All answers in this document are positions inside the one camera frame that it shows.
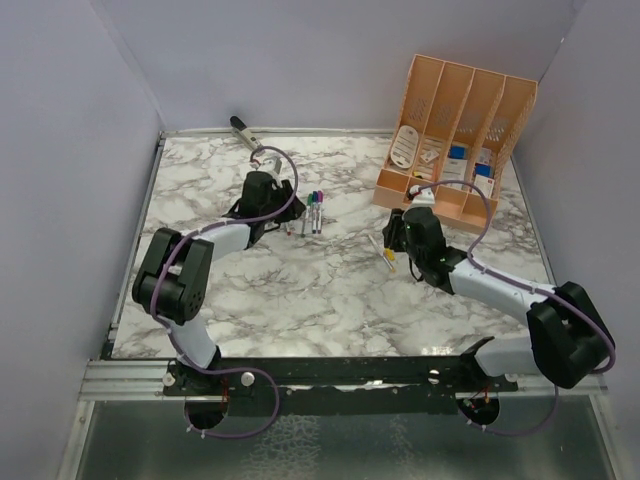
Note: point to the white oval perforated item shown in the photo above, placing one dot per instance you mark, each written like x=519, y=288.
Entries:
x=404, y=147

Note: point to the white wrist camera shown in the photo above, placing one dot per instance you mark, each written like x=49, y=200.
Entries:
x=419, y=196
x=271, y=165

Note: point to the black grey stapler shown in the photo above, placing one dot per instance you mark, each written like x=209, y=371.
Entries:
x=240, y=130

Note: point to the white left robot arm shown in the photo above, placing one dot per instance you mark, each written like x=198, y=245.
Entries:
x=172, y=279

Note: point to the aluminium frame profile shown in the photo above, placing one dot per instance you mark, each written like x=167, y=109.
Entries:
x=123, y=380

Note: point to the white pen yellow ink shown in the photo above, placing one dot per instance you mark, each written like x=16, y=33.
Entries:
x=381, y=253

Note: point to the white pen blue ink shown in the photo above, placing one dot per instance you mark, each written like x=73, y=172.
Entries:
x=314, y=218

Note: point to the white pen green ink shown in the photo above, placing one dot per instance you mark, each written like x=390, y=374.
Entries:
x=305, y=220

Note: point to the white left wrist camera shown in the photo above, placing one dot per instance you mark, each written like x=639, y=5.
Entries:
x=271, y=165

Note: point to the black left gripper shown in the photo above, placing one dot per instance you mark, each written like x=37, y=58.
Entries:
x=295, y=210

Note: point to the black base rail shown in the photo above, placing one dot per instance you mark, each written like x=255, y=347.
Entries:
x=333, y=386

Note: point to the peach desk organizer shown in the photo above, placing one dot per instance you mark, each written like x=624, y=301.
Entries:
x=469, y=121

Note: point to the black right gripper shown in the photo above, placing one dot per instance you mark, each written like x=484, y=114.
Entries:
x=392, y=230

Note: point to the white pen purple ink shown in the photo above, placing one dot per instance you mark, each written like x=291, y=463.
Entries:
x=319, y=218

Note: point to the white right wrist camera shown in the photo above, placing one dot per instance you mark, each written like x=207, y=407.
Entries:
x=419, y=196

